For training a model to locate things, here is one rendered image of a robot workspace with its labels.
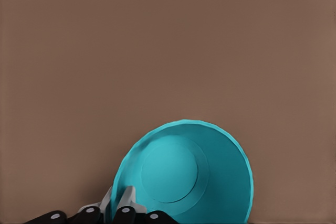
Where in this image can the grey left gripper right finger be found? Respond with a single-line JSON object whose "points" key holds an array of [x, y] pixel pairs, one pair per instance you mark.
{"points": [[128, 203]]}

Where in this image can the turquoise bowl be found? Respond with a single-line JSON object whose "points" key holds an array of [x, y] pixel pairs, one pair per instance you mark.
{"points": [[210, 171]]}

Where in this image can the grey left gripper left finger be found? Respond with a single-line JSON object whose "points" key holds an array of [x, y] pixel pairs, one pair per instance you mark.
{"points": [[92, 211]]}

